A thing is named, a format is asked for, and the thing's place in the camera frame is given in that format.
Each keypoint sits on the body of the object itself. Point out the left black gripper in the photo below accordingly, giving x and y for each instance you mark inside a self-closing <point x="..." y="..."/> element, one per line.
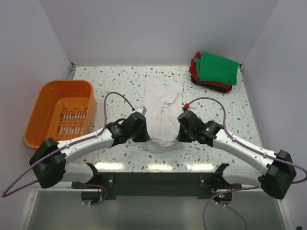
<point x="145" y="136"/>

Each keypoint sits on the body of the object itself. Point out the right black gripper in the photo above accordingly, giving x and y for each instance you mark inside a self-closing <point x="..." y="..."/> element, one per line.
<point x="181" y="138"/>

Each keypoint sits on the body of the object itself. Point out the white t shirt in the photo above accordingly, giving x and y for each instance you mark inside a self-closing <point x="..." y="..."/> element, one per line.
<point x="164" y="104"/>

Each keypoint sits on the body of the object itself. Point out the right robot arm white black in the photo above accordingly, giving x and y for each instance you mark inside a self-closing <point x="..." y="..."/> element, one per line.
<point x="272" y="171"/>

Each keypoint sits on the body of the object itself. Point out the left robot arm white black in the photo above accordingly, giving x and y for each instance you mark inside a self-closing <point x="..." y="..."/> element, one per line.
<point x="52" y="161"/>

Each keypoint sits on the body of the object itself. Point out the red folded t shirt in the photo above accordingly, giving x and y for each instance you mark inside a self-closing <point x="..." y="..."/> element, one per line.
<point x="192" y="70"/>

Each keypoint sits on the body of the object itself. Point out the green folded t shirt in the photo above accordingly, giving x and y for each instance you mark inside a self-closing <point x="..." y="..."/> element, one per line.
<point x="214" y="68"/>

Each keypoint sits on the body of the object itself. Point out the orange plastic basket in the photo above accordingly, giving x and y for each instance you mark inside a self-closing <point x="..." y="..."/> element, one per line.
<point x="64" y="109"/>

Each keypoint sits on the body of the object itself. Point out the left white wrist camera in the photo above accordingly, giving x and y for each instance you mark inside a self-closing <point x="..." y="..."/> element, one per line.
<point x="142" y="110"/>

